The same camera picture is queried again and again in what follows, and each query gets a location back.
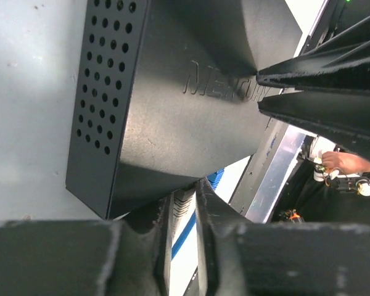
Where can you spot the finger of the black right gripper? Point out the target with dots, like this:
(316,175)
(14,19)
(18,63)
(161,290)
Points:
(342,69)
(341,118)

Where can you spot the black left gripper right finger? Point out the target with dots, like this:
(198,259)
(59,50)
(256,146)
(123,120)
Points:
(239,257)

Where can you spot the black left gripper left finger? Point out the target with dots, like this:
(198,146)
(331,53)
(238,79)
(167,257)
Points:
(130,256)

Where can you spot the black Mercury network switch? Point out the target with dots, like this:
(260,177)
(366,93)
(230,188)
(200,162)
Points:
(167,95)

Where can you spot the operator bare hand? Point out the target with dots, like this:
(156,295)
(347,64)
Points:
(345,162)

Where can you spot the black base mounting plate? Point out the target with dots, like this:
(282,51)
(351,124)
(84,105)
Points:
(256,167)

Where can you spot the aluminium front frame rail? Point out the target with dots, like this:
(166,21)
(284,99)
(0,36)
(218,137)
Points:
(283,160)

